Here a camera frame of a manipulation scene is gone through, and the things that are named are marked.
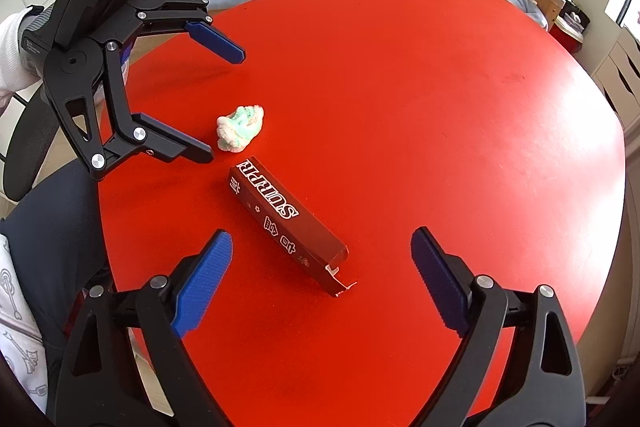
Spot white printed garment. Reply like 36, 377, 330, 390
0, 232, 49, 414

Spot long brown printed box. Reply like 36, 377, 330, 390
227, 156, 359, 298

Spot white drawer cabinet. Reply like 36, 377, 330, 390
591, 26, 640, 135

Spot person's dark trouser leg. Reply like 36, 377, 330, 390
0, 157, 117, 410

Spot red and white cooler box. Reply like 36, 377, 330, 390
549, 14, 587, 54

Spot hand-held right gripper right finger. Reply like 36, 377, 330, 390
410, 227, 587, 427

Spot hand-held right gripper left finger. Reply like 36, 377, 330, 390
54, 229, 236, 427

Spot person's left forearm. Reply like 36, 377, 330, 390
0, 6, 56, 108

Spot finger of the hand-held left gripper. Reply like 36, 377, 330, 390
45, 39, 215, 181
136, 0, 246, 66

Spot black storage box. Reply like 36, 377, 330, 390
540, 0, 592, 28

